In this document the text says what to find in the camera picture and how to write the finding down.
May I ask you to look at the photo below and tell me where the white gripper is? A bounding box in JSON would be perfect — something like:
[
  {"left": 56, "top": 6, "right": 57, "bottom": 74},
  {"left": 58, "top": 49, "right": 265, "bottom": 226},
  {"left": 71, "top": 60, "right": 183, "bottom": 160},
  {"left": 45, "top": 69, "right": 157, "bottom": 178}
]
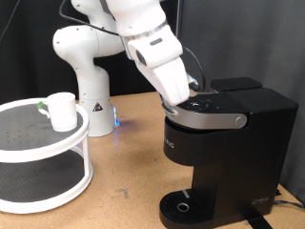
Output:
[{"left": 134, "top": 55, "right": 192, "bottom": 107}]

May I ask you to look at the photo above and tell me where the black Keurig coffee machine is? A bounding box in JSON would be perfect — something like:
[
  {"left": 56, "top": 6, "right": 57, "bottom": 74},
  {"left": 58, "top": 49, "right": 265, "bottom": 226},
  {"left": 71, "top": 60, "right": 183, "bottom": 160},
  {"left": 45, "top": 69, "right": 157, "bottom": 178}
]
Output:
[{"left": 159, "top": 76, "right": 299, "bottom": 229}]

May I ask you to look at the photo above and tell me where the white mug green handle tag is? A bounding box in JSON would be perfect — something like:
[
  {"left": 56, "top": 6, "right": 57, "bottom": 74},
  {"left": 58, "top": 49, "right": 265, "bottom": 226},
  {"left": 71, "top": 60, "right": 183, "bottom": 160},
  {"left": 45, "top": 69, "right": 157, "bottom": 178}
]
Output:
[{"left": 36, "top": 92, "right": 78, "bottom": 133}]

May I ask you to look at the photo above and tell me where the clear water reservoir black lid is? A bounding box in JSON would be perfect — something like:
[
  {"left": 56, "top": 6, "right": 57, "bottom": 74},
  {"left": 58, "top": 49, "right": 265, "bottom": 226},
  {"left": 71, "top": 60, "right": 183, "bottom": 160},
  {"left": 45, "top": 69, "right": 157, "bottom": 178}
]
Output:
[{"left": 210, "top": 76, "right": 263, "bottom": 94}]

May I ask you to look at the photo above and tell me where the grey partition panel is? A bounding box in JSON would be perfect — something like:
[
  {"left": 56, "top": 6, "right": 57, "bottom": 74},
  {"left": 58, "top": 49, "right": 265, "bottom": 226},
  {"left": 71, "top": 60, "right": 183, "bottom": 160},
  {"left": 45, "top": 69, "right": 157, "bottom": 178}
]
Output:
[{"left": 173, "top": 0, "right": 305, "bottom": 204}]

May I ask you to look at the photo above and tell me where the white two-tier turntable rack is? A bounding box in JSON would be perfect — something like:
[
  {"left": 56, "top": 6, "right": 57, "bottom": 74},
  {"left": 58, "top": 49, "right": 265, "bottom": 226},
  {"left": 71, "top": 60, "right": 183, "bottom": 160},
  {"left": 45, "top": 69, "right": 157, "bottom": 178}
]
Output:
[{"left": 0, "top": 97, "right": 94, "bottom": 215}]

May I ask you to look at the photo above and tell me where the black tape strip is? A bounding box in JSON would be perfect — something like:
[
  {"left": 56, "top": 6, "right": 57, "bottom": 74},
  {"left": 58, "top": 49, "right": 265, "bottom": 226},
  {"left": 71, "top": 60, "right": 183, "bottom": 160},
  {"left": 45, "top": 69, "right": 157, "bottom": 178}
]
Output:
[{"left": 244, "top": 214, "right": 271, "bottom": 229}]

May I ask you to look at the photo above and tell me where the black camera cable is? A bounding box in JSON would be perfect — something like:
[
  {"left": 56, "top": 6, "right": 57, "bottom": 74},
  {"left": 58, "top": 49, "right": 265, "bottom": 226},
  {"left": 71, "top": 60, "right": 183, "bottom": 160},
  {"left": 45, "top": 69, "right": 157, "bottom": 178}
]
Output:
[{"left": 58, "top": 0, "right": 207, "bottom": 94}]

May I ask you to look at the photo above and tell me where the braided machine power cord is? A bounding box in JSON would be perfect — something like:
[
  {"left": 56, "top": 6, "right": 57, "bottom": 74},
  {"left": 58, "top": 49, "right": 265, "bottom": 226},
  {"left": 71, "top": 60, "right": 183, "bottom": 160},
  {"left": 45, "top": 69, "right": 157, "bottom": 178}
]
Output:
[{"left": 274, "top": 199, "right": 305, "bottom": 211}]

